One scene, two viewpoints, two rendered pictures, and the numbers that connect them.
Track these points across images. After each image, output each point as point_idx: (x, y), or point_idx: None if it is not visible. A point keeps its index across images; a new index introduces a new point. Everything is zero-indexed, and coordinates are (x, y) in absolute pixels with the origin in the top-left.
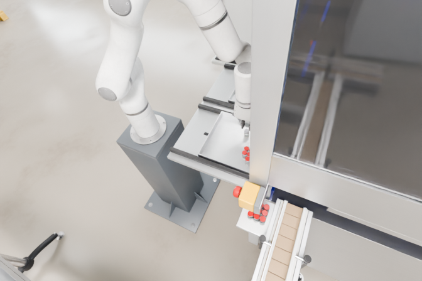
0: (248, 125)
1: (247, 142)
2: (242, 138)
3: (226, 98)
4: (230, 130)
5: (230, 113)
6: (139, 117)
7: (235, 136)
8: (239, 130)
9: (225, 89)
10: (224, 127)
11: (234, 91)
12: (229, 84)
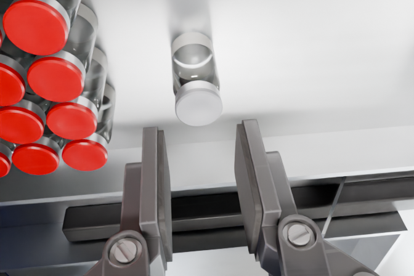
0: (164, 227)
1: None
2: (216, 17)
3: (403, 213)
4: (350, 47)
5: (384, 170)
6: None
7: (285, 10)
8: (270, 76)
9: (410, 241)
10: (404, 55)
11: (368, 261)
12: (392, 260)
